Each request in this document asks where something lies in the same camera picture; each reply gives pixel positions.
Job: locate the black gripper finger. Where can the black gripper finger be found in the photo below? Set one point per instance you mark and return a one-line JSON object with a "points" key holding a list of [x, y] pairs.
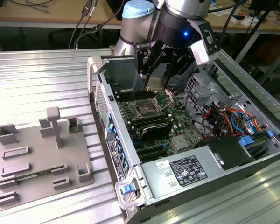
{"points": [[171, 67], [141, 60]]}

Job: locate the silver green CPU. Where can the silver green CPU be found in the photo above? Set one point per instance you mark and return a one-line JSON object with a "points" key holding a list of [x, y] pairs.
{"points": [[155, 83]]}

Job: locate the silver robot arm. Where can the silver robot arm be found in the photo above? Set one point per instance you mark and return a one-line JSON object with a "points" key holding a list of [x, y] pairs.
{"points": [[135, 25]]}

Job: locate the black RAM slot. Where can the black RAM slot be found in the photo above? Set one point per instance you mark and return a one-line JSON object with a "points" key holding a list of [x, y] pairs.
{"points": [[149, 119], [130, 93], [137, 98], [154, 123]]}

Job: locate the CPU socket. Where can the CPU socket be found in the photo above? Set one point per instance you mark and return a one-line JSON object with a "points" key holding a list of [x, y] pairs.
{"points": [[145, 109]]}

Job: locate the black expansion slot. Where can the black expansion slot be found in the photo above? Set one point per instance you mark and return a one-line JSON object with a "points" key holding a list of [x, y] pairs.
{"points": [[151, 149], [154, 156]]}

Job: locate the open PC case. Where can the open PC case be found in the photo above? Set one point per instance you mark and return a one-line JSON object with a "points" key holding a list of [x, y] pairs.
{"points": [[121, 72]]}

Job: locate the thin locking lever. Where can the thin locking lever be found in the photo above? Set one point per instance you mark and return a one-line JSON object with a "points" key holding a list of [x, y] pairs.
{"points": [[133, 96]]}

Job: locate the silver perforated drive cage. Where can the silver perforated drive cage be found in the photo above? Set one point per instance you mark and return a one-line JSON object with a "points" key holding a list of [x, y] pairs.
{"points": [[200, 91]]}

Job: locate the green motherboard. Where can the green motherboard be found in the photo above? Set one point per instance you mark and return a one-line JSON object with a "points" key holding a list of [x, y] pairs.
{"points": [[177, 116]]}

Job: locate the black graphics card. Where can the black graphics card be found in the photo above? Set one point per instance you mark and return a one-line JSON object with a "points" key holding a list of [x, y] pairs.
{"points": [[155, 130]]}

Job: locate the silver chipset heatsink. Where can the silver chipset heatsink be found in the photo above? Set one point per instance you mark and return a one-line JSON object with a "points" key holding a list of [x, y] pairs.
{"points": [[180, 142]]}

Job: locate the small white box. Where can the small white box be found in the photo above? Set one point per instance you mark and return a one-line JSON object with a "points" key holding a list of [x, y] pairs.
{"points": [[249, 21]]}

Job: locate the black monitor with stand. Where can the black monitor with stand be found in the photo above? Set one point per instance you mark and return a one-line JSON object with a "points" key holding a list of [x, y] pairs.
{"points": [[263, 4]]}

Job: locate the black plastic air shroud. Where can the black plastic air shroud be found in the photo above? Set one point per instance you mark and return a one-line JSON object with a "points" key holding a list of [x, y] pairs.
{"points": [[231, 151]]}

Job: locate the black computer tower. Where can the black computer tower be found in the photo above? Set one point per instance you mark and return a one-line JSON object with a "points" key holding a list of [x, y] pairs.
{"points": [[277, 81]]}

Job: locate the silver power supply unit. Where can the silver power supply unit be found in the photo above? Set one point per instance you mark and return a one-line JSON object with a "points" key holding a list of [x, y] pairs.
{"points": [[158, 182]]}

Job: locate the small blue plastic clip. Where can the small blue plastic clip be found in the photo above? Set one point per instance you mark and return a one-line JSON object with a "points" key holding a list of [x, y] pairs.
{"points": [[270, 134]]}

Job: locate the blue case latch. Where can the blue case latch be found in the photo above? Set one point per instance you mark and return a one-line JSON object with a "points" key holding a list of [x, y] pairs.
{"points": [[127, 189]]}

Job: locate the grey parts rack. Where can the grey parts rack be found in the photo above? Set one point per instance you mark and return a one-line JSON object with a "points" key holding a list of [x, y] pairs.
{"points": [[44, 149]]}

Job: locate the green RAM stick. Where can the green RAM stick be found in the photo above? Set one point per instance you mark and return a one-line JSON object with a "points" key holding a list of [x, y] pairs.
{"points": [[35, 175]]}

